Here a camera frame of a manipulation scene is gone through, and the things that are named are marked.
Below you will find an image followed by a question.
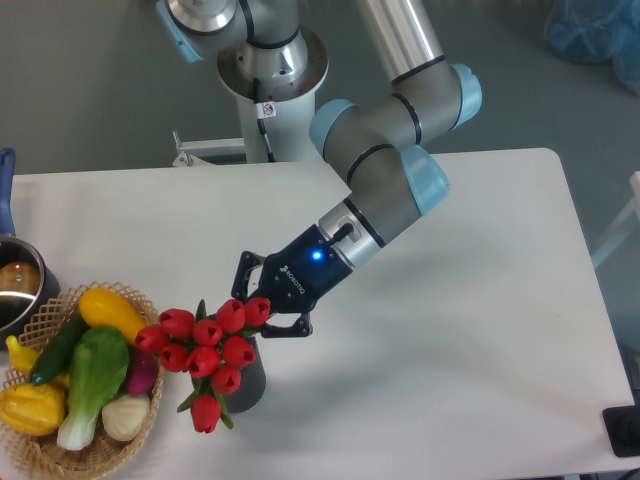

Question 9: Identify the green bok choy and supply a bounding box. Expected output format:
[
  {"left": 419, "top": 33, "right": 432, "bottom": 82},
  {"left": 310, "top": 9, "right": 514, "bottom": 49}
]
[{"left": 57, "top": 326, "right": 130, "bottom": 451}]

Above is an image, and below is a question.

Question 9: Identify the yellow squash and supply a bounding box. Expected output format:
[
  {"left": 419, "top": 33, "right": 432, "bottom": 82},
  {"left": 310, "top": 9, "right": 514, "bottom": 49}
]
[{"left": 78, "top": 288, "right": 157, "bottom": 347}]

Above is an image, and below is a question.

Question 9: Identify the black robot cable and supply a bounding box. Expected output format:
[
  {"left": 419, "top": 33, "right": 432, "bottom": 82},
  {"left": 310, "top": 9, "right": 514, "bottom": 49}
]
[{"left": 252, "top": 78, "right": 277, "bottom": 164}]

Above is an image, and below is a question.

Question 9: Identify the purple red radish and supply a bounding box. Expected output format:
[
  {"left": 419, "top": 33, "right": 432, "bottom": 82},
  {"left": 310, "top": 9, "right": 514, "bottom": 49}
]
[{"left": 125, "top": 350, "right": 159, "bottom": 395}]

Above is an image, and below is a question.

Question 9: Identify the dark grey ribbed vase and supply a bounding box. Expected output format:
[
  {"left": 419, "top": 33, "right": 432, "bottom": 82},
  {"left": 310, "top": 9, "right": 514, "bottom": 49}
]
[{"left": 212, "top": 312, "right": 266, "bottom": 414}]

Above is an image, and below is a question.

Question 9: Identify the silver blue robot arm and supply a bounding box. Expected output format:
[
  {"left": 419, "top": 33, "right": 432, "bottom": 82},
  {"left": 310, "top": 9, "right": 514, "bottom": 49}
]
[{"left": 156, "top": 1, "right": 482, "bottom": 338}]

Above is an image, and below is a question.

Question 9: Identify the blue handled saucepan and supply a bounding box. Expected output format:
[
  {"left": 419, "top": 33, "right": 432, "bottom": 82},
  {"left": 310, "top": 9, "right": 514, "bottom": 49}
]
[{"left": 1, "top": 148, "right": 61, "bottom": 350}]

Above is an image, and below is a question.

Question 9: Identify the woven wicker basket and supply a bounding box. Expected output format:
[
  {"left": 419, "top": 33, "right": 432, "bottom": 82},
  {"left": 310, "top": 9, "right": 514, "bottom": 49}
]
[{"left": 1, "top": 281, "right": 164, "bottom": 479}]

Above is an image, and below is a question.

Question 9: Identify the orange yellow pumpkin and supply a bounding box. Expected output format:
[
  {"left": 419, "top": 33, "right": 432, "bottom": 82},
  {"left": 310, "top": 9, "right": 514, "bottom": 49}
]
[{"left": 1, "top": 383, "right": 66, "bottom": 437}]

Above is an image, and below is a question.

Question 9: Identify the white garlic bulb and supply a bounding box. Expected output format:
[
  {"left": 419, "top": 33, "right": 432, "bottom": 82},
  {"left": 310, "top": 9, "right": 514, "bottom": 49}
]
[{"left": 101, "top": 394, "right": 150, "bottom": 441}]

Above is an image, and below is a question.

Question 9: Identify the red tulip bouquet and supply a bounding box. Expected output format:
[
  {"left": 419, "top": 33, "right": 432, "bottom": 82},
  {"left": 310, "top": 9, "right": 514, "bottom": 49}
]
[{"left": 135, "top": 297, "right": 271, "bottom": 434}]

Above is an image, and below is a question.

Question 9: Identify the blue plastic bag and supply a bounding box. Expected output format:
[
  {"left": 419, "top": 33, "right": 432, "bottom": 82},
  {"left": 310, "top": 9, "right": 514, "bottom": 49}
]
[{"left": 544, "top": 1, "right": 639, "bottom": 94}]

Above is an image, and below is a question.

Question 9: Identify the dark green cucumber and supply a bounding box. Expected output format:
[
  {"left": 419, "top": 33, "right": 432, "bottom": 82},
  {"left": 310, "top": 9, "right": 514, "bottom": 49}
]
[{"left": 28, "top": 311, "right": 89, "bottom": 386}]

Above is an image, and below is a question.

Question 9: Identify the small yellow gourd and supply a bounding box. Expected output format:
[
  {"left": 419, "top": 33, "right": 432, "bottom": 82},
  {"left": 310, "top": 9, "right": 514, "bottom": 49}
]
[{"left": 5, "top": 335, "right": 70, "bottom": 391}]

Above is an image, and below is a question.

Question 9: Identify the black device at edge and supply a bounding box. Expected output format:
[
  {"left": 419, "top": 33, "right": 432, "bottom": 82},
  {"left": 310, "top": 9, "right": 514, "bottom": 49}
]
[{"left": 602, "top": 405, "right": 639, "bottom": 458}]

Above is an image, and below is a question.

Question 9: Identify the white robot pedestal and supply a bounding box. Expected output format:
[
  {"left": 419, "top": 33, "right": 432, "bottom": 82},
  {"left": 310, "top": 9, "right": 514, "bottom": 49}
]
[{"left": 217, "top": 26, "right": 328, "bottom": 143}]

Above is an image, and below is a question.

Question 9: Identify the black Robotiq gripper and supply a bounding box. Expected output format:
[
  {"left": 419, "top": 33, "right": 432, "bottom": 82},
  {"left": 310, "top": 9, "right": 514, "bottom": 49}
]
[{"left": 231, "top": 225, "right": 353, "bottom": 338}]

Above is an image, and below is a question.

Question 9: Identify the white metal table frame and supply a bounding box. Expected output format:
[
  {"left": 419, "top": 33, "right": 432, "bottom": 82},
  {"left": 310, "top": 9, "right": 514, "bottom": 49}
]
[{"left": 171, "top": 129, "right": 326, "bottom": 169}]

